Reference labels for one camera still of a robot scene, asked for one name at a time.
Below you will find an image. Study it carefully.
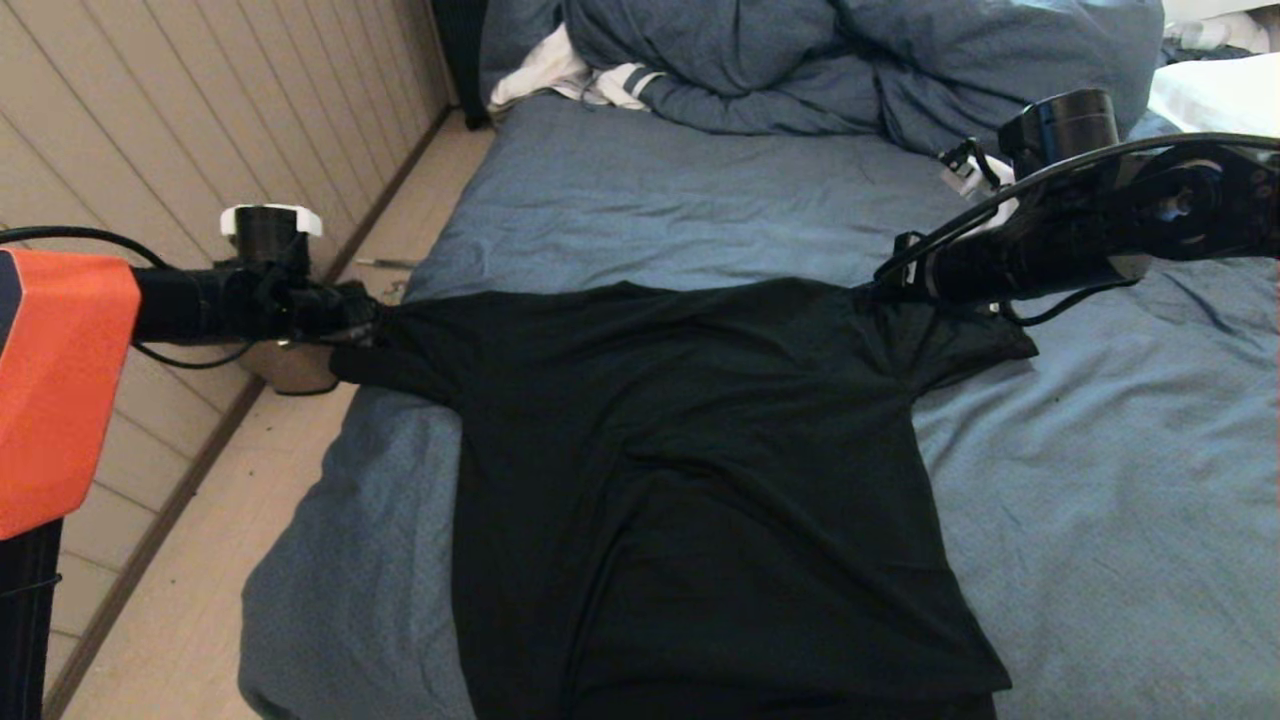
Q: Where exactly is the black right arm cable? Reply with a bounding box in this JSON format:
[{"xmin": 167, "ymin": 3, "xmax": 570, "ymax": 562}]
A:
[{"xmin": 873, "ymin": 132, "xmax": 1280, "ymax": 327}]

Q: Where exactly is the white garment with blue stripes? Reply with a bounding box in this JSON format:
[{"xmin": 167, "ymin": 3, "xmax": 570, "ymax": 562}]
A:
[{"xmin": 488, "ymin": 25, "xmax": 666, "ymax": 113}]

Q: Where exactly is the brown trash bin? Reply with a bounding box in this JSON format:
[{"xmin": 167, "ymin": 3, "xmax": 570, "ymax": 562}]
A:
[{"xmin": 240, "ymin": 340, "xmax": 348, "ymax": 397}]

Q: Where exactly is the black moon print T-shirt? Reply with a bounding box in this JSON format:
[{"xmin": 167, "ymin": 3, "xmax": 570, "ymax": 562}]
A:
[{"xmin": 330, "ymin": 277, "xmax": 1039, "ymax": 720}]

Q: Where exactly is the blue bed sheet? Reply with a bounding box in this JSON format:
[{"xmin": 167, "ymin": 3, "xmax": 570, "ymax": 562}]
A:
[{"xmin": 238, "ymin": 92, "xmax": 1280, "ymax": 720}]

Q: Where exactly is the crumpled blue duvet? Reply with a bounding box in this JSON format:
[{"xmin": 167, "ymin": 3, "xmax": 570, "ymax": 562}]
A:
[{"xmin": 480, "ymin": 0, "xmax": 1166, "ymax": 171}]

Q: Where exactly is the white crumpled bedding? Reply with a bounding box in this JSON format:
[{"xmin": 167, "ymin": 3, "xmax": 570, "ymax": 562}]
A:
[{"xmin": 1162, "ymin": 0, "xmax": 1280, "ymax": 56}]

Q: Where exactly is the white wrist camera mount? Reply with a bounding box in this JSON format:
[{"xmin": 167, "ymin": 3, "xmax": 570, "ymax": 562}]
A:
[
  {"xmin": 220, "ymin": 204, "xmax": 325, "ymax": 240},
  {"xmin": 940, "ymin": 140, "xmax": 1021, "ymax": 237}
]

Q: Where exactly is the white pillow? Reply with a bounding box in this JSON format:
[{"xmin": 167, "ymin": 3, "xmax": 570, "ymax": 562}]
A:
[{"xmin": 1148, "ymin": 52, "xmax": 1280, "ymax": 139}]

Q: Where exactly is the black bedside furniture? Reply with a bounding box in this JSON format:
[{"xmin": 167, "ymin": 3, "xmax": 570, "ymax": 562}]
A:
[{"xmin": 432, "ymin": 0, "xmax": 493, "ymax": 133}]

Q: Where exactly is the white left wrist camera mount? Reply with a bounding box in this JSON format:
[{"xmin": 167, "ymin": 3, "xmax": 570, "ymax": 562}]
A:
[{"xmin": 220, "ymin": 204, "xmax": 325, "ymax": 240}]

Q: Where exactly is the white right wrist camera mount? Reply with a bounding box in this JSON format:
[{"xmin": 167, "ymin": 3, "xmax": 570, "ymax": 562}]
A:
[{"xmin": 940, "ymin": 140, "xmax": 1021, "ymax": 237}]

